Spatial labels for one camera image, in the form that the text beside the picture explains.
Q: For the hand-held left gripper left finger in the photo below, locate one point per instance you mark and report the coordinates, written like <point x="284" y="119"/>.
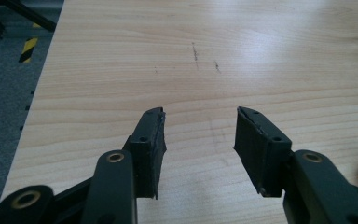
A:
<point x="149" y="146"/>

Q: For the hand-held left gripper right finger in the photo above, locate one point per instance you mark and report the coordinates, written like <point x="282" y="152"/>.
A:
<point x="258" y="152"/>

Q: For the yellow black hazard tape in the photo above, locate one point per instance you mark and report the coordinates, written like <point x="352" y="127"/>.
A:
<point x="28" y="49"/>

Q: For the black metal stand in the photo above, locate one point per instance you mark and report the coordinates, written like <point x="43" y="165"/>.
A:
<point x="28" y="14"/>

